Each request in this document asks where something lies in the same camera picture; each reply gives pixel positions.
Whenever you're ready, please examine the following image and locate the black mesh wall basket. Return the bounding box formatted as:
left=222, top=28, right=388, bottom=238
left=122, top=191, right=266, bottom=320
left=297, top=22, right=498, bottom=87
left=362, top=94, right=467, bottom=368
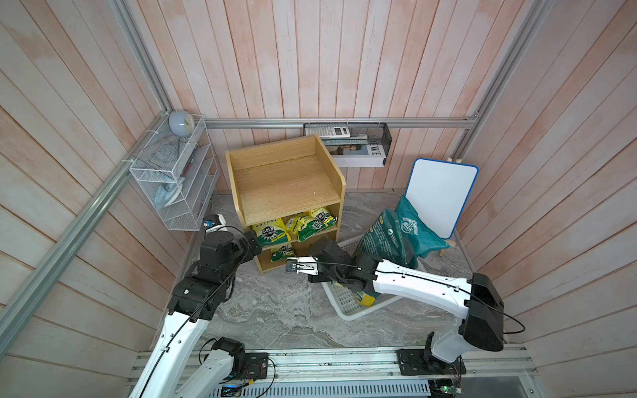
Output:
left=303, top=123, right=392, bottom=168

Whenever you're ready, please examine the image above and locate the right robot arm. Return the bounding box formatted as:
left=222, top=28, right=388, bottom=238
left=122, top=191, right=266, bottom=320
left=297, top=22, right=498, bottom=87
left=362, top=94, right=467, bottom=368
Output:
left=297, top=238, right=505, bottom=376

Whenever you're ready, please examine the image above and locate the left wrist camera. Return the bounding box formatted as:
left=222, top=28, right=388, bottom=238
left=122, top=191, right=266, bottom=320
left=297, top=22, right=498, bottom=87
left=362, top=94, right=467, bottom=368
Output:
left=202, top=214, right=227, bottom=235

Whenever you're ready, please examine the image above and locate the white plastic basket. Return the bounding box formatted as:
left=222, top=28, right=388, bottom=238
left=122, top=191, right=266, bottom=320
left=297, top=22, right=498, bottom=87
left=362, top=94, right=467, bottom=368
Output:
left=320, top=234, right=404, bottom=322

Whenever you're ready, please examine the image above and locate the dark green large fertilizer bag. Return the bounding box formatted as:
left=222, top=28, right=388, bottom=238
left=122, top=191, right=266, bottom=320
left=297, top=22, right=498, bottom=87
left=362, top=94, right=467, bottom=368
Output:
left=354, top=208, right=419, bottom=307

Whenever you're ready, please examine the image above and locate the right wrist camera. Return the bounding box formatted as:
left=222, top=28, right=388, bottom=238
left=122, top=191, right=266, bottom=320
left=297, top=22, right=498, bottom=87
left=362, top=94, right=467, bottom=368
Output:
left=285, top=256, right=319, bottom=276

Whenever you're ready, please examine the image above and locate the wooden board easel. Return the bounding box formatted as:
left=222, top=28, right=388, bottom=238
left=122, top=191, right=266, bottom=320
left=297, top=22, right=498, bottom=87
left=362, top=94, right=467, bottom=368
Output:
left=438, top=239, right=456, bottom=257

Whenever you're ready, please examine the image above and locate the small green bag bottom shelf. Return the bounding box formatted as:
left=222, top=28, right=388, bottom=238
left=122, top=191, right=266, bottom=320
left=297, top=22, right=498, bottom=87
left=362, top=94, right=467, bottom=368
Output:
left=271, top=245, right=296, bottom=262

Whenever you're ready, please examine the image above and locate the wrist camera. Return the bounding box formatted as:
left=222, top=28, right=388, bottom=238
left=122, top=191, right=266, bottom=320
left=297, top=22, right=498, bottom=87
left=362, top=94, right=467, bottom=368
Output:
left=202, top=214, right=227, bottom=235
left=285, top=256, right=319, bottom=276

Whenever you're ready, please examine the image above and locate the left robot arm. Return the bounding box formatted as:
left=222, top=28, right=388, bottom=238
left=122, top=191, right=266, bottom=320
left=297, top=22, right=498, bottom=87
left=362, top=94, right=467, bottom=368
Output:
left=129, top=226, right=262, bottom=397

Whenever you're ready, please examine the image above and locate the wooden shelf cabinet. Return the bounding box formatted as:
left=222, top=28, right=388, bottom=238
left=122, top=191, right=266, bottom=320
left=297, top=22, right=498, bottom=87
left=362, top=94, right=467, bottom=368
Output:
left=226, top=136, right=346, bottom=256

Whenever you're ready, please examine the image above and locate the white book box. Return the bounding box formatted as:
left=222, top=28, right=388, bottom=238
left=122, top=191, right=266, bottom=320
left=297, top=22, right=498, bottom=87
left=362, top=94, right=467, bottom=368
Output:
left=323, top=139, right=389, bottom=168

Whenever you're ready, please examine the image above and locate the white wire rack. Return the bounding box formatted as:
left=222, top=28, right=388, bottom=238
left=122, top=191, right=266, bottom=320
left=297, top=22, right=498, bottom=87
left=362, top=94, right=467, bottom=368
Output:
left=129, top=114, right=221, bottom=232

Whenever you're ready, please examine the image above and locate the teal orange fertilizer bag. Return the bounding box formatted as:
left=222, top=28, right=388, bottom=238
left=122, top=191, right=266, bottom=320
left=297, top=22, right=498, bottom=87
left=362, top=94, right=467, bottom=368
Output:
left=396, top=196, right=446, bottom=258

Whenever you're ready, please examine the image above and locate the white calculator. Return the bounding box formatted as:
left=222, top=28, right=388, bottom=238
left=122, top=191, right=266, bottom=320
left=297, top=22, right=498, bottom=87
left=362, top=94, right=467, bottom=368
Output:
left=318, top=126, right=351, bottom=139

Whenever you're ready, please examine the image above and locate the yellow green bag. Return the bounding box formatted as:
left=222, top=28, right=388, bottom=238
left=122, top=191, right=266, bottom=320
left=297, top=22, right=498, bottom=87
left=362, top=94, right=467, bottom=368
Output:
left=285, top=212, right=325, bottom=242
left=310, top=207, right=337, bottom=229
left=252, top=218, right=291, bottom=247

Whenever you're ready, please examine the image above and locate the white board blue frame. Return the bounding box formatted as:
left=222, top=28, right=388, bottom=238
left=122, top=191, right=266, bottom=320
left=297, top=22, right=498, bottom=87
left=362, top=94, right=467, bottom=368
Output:
left=406, top=159, right=479, bottom=239

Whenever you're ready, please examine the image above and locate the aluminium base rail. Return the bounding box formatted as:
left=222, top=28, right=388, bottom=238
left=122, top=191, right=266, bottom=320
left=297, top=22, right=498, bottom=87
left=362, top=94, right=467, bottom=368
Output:
left=127, top=343, right=547, bottom=397

